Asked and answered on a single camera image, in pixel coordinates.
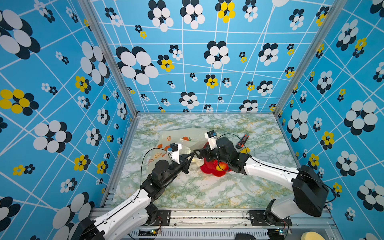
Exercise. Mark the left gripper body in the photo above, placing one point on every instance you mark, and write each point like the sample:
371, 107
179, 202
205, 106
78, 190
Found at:
182, 163

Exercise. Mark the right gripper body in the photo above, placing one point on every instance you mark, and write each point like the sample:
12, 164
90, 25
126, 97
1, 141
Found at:
212, 154

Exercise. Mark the red flower-shaped plate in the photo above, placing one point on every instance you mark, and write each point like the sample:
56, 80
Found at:
209, 168

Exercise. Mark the translucent cream plastic bag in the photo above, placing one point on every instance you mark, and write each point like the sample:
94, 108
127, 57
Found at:
188, 140

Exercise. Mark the red yellow mango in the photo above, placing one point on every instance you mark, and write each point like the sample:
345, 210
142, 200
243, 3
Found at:
222, 167

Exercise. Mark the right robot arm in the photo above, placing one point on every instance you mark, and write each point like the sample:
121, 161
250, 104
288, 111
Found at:
309, 192

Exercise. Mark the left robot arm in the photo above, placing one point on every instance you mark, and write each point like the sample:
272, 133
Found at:
137, 209

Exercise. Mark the yellow round object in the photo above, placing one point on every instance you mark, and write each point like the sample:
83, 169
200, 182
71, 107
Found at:
312, 236

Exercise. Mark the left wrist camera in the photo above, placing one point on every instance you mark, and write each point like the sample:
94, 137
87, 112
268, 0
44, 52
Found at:
174, 152

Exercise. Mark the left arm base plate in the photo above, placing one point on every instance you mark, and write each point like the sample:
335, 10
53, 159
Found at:
159, 218

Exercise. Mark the aluminium front rail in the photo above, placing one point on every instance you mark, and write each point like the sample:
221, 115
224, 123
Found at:
229, 224

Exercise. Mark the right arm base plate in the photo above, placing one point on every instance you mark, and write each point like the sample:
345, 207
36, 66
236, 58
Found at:
259, 218

